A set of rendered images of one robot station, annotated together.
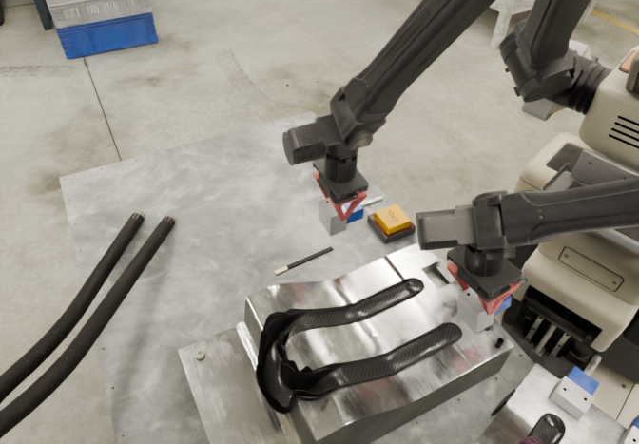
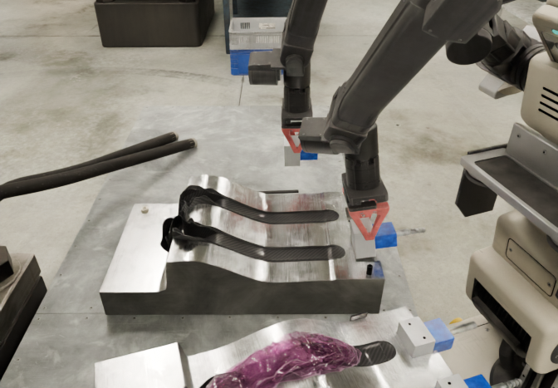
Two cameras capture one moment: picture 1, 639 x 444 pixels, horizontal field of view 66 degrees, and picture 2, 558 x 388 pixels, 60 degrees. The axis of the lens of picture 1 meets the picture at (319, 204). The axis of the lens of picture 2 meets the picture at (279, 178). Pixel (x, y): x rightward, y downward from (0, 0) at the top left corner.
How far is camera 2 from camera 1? 0.51 m
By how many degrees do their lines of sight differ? 24
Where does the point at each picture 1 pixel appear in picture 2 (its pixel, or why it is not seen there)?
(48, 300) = not seen: hidden behind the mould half
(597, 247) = (537, 242)
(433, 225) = (308, 124)
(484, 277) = (354, 190)
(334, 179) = (286, 108)
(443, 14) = not seen: outside the picture
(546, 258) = (496, 252)
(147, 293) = (149, 179)
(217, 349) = (159, 211)
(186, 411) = not seen: hidden behind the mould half
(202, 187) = (230, 132)
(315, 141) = (264, 63)
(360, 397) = (220, 254)
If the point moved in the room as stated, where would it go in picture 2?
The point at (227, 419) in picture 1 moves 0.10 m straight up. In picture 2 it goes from (134, 248) to (124, 208)
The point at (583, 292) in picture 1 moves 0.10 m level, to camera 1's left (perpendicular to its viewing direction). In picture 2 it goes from (517, 290) to (464, 272)
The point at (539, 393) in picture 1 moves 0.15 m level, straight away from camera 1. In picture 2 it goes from (390, 326) to (469, 306)
